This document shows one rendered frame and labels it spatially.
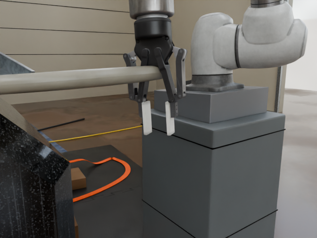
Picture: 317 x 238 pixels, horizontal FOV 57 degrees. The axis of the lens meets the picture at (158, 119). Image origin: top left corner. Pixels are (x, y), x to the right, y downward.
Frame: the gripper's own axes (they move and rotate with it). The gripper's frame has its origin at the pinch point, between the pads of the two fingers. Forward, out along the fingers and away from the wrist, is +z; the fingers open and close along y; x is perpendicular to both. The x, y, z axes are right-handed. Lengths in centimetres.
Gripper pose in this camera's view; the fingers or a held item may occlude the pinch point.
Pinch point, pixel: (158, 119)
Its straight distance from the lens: 62.2
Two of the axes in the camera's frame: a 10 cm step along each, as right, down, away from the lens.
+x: -3.6, 1.7, -9.2
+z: 0.6, 9.8, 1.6
